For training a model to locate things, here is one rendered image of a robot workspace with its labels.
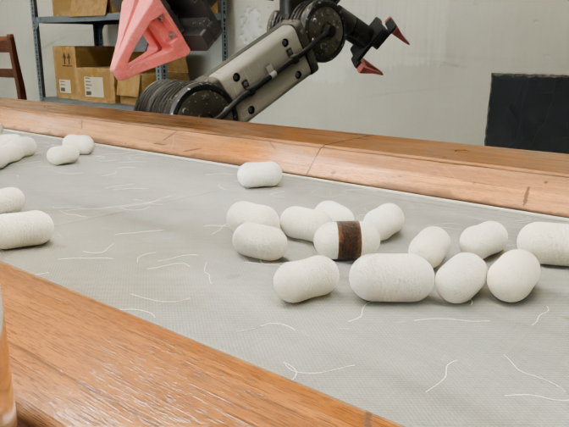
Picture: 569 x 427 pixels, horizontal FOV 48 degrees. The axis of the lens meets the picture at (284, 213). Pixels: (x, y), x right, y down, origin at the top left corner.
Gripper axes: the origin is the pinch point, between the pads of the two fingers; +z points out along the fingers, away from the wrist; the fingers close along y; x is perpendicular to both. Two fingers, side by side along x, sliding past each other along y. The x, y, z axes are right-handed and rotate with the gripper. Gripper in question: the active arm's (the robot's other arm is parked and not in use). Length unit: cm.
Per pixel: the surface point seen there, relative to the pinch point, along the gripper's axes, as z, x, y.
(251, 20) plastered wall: -163, 118, -159
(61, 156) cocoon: 9.5, 2.0, -1.8
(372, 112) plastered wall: -136, 146, -88
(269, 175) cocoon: 6.1, 4.9, 19.5
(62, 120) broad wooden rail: -0.3, 9.0, -20.0
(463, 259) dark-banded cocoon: 14.7, -3.2, 40.2
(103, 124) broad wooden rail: -0.5, 8.9, -11.7
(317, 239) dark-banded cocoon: 15.0, -2.6, 32.3
